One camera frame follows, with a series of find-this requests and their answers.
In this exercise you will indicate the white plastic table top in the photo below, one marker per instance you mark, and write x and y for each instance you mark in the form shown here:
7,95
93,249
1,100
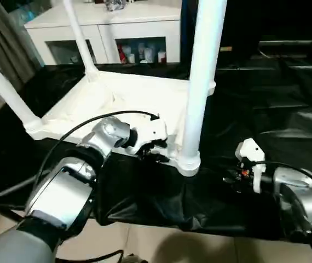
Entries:
117,98

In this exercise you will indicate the black table mat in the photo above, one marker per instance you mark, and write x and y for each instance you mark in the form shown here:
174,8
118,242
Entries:
276,109

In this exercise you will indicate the grey curtain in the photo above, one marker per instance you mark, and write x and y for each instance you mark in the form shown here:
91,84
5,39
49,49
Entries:
3,38

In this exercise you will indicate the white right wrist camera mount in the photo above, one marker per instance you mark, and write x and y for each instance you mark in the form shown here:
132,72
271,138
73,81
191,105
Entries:
252,153

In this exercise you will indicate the white plastic table leg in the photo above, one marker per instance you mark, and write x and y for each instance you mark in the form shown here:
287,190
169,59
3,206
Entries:
8,93
202,82
80,35

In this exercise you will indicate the white glass-door cabinet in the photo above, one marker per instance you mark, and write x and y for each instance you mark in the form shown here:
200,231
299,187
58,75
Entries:
107,27

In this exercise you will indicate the small orange label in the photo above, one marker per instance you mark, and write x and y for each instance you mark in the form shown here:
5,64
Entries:
225,49

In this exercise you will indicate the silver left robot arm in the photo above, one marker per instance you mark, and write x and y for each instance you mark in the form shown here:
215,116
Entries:
85,164

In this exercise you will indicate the small grey crumpled object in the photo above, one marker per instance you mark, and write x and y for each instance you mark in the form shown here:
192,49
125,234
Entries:
115,4

